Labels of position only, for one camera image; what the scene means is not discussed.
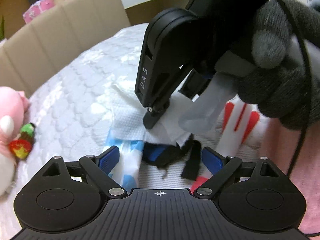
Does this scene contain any blue white wipes packet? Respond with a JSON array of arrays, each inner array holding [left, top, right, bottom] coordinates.
[[104, 130, 144, 193]]

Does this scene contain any white red rocket container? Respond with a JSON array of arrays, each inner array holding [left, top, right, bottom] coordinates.
[[178, 72, 262, 193]]

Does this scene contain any white paper tissue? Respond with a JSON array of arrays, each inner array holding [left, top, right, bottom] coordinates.
[[109, 83, 227, 151]]

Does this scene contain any black blue round lid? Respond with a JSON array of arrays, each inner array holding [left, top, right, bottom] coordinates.
[[142, 134, 202, 181]]

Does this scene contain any grey gloved right hand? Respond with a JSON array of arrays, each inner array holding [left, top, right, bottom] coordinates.
[[238, 0, 319, 130]]

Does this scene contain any white patterned tablecloth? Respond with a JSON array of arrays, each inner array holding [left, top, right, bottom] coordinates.
[[1, 24, 192, 239]]

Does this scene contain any red green yellow plush strawberry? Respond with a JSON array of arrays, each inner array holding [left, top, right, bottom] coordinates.
[[9, 123, 36, 160]]

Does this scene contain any pink white plush toy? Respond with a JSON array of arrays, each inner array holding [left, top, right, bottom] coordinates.
[[0, 87, 30, 195]]

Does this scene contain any black cable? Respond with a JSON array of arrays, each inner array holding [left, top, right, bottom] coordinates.
[[257, 0, 313, 177]]

